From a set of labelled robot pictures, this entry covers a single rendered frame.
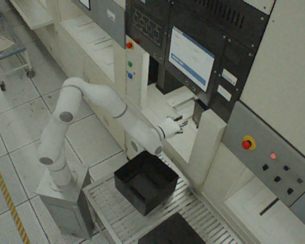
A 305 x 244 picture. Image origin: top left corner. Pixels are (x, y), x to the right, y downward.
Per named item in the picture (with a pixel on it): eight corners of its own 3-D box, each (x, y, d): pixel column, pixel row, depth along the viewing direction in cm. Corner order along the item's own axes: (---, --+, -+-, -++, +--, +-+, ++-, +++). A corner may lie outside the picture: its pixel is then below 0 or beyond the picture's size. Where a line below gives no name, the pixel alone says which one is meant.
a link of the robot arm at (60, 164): (44, 171, 159) (33, 147, 141) (50, 145, 171) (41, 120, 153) (65, 171, 159) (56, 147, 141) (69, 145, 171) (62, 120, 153)
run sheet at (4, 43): (-15, 43, 318) (-16, 42, 316) (1, 35, 331) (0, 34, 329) (0, 52, 308) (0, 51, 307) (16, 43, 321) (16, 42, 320)
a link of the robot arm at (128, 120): (138, 111, 121) (168, 147, 142) (119, 98, 133) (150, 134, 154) (123, 126, 120) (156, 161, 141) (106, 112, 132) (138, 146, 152)
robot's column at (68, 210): (59, 233, 227) (34, 192, 169) (69, 203, 245) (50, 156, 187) (91, 240, 225) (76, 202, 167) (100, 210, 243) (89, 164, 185)
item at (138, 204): (146, 162, 189) (147, 147, 176) (176, 189, 177) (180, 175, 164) (114, 186, 176) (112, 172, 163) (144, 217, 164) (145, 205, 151)
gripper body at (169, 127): (152, 131, 156) (168, 122, 161) (163, 143, 151) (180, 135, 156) (153, 122, 150) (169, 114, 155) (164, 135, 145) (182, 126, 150)
